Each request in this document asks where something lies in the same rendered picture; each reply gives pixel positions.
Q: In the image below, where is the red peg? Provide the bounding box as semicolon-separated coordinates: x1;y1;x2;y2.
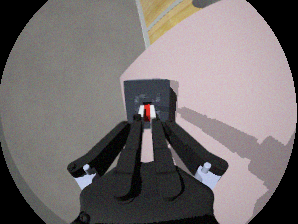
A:
144;104;150;122

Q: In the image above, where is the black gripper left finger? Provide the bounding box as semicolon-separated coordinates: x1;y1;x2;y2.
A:
67;105;145;201

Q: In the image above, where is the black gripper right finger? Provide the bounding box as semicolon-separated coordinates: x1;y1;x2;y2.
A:
150;105;229;202

